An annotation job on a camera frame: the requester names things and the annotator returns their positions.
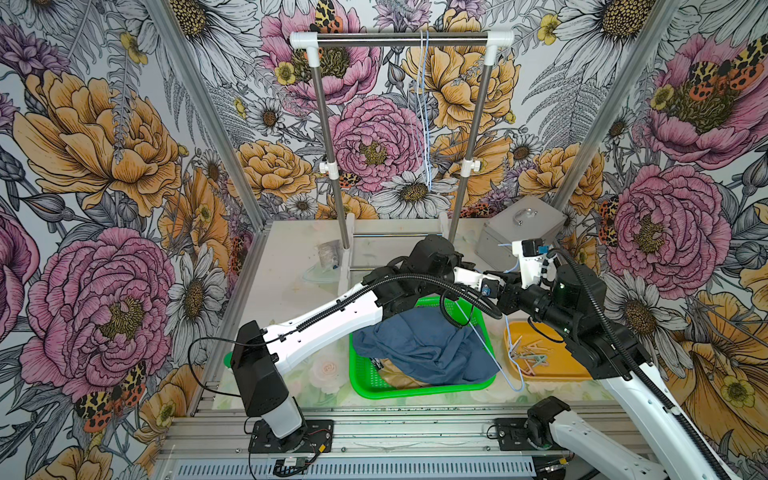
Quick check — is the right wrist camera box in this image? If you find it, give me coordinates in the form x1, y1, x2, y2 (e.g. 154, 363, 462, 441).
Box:
513, 239, 557, 289

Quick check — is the yellow plastic tray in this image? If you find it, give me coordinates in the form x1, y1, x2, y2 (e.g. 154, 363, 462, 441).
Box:
503, 321, 592, 382

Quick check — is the silver metal case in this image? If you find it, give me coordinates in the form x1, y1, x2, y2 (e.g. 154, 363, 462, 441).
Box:
475, 196, 566, 270

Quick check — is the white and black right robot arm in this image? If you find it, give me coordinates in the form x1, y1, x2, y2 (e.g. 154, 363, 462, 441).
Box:
496, 262, 737, 479

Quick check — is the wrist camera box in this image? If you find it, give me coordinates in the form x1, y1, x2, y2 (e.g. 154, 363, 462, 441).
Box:
453, 267, 505, 298
513, 239, 557, 289

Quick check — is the light blue t-shirt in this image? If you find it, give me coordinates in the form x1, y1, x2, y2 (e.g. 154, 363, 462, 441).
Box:
352, 307, 499, 387

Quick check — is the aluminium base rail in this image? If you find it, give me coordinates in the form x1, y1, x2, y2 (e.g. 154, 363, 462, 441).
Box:
151, 405, 667, 479

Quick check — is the green perforated plastic basket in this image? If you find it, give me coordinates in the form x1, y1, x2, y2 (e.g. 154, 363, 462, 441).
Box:
349, 297, 499, 400

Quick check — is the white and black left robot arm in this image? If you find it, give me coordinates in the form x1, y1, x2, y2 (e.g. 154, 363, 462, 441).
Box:
231, 234, 506, 452

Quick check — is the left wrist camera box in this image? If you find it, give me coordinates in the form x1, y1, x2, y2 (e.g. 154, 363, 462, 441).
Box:
453, 267, 505, 298

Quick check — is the crumpled plastic packet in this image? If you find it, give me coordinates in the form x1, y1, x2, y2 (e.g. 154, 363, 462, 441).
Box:
317, 240, 343, 281

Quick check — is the tan tank top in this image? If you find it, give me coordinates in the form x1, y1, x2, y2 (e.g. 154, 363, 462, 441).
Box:
376, 359, 430, 390

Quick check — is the metal clothes rack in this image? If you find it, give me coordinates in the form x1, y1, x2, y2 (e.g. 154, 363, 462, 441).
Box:
289, 29, 516, 300

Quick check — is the blue hanger of light shirt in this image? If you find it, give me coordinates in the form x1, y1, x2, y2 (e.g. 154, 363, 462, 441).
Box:
469, 312, 529, 404

